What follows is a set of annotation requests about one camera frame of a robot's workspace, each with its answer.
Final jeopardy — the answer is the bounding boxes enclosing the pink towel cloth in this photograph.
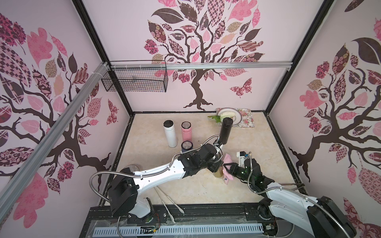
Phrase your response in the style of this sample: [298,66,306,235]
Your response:
[222,154,234,185]

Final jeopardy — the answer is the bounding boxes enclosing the gold thermos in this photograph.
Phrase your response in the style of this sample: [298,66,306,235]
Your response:
[213,167,224,178]

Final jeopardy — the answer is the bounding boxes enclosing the blue thermos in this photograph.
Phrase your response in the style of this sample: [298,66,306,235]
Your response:
[181,140,193,153]

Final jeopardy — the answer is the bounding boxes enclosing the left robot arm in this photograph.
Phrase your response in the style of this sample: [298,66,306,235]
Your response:
[107,142,223,218]

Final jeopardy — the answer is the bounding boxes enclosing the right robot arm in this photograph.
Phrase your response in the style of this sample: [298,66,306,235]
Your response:
[223,159,357,238]

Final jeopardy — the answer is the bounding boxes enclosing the pink thermos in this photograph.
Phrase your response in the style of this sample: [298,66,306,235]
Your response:
[181,122,192,142]

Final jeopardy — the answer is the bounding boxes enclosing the white thermos black lid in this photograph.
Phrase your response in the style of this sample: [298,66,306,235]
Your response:
[163,120,178,148]

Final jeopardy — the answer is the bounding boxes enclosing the floral rectangular tray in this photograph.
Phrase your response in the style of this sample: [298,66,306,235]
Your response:
[216,108,255,128]

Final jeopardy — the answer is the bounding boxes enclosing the white round plate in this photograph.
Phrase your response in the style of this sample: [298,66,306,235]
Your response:
[217,108,243,126]

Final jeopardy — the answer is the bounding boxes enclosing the toy napa cabbage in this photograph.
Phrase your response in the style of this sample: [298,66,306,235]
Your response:
[220,111,236,120]

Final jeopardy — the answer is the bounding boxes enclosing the metal tongs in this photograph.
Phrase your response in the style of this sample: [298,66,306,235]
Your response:
[153,186,185,225]

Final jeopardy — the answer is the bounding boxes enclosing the round glass coaster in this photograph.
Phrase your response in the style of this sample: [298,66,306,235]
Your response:
[121,164,140,174]

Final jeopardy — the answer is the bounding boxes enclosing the horizontal aluminium back bar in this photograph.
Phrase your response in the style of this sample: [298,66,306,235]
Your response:
[110,61,293,70]

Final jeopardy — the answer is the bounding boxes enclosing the diagonal aluminium left bar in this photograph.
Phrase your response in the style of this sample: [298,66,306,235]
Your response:
[1,62,109,221]

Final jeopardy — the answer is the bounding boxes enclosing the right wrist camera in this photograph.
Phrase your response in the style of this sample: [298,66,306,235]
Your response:
[236,151,249,168]

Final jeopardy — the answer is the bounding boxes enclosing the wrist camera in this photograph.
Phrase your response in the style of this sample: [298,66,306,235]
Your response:
[213,140,223,152]
[236,151,249,168]

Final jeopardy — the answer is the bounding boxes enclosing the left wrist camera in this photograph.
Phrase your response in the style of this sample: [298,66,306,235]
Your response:
[213,140,223,152]

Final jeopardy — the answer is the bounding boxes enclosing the white slotted cable duct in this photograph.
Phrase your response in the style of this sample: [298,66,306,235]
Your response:
[91,223,264,238]

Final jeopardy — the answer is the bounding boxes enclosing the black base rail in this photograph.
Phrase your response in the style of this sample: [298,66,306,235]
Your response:
[79,203,281,238]

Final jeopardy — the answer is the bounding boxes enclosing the black wire basket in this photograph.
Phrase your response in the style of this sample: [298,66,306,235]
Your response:
[101,60,169,93]

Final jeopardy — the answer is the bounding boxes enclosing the left metal cable conduit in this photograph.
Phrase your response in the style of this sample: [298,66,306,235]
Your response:
[89,134,222,203]

